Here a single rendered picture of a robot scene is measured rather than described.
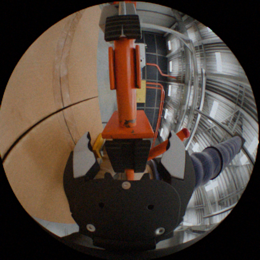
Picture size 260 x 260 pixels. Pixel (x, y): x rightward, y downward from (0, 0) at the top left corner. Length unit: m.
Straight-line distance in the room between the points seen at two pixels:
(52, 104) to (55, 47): 0.13
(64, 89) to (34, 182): 0.18
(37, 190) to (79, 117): 0.19
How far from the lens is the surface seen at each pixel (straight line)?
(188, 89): 5.81
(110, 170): 0.18
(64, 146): 0.18
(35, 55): 0.18
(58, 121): 0.17
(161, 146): 0.16
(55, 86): 0.17
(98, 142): 0.28
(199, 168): 0.37
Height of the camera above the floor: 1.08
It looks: 2 degrees down
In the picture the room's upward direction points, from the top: 89 degrees clockwise
